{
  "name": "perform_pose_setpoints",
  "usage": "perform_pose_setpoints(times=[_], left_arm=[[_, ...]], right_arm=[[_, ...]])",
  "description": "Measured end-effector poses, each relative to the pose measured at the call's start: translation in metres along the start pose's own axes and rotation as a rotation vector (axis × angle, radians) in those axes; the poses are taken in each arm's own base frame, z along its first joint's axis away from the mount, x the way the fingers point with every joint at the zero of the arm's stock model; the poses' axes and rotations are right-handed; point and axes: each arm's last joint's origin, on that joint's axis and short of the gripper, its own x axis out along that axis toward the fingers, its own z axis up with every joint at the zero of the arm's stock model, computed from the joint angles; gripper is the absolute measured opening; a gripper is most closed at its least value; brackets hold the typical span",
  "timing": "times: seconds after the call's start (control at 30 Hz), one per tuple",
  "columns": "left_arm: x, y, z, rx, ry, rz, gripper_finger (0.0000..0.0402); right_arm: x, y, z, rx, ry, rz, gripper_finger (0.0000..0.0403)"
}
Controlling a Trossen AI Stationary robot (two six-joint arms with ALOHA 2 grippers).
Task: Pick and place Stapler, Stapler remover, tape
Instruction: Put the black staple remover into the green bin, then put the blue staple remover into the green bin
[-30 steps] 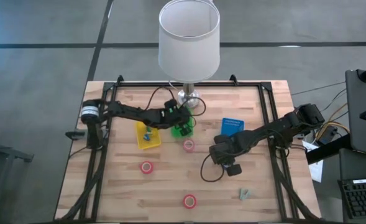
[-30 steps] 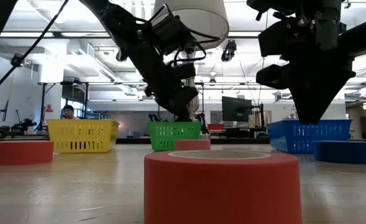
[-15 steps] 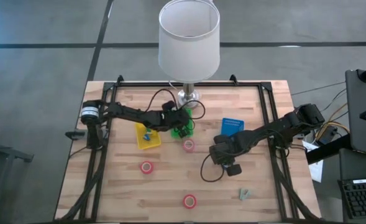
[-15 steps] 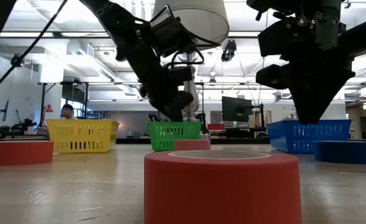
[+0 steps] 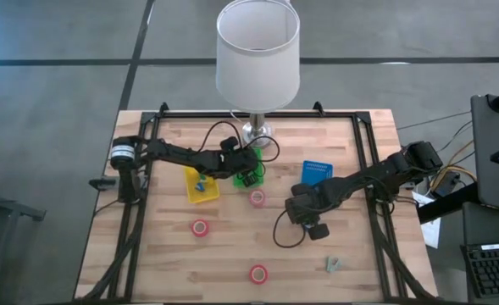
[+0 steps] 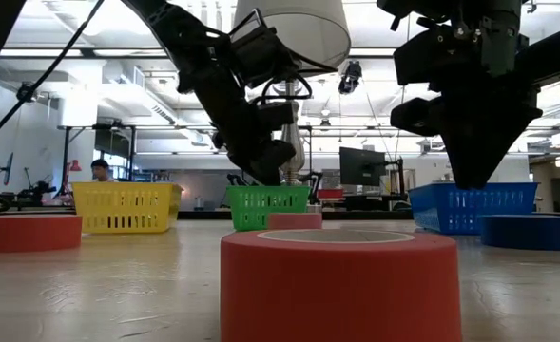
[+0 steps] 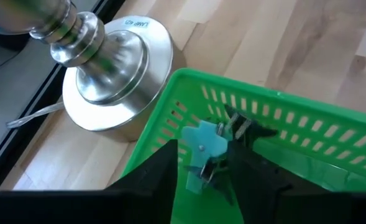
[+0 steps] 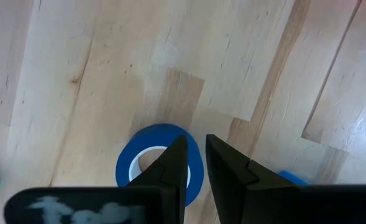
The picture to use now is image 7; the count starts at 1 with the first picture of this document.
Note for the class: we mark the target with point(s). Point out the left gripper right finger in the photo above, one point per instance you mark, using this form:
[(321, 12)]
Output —
[(254, 180)]

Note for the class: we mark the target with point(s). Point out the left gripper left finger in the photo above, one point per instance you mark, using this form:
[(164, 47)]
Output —
[(158, 168)]

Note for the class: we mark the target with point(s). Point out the teal staple remover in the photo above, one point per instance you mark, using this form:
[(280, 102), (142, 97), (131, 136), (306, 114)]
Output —
[(204, 140)]

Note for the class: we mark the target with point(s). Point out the green plastic basket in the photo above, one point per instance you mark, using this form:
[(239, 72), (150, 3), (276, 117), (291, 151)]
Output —
[(201, 211)]

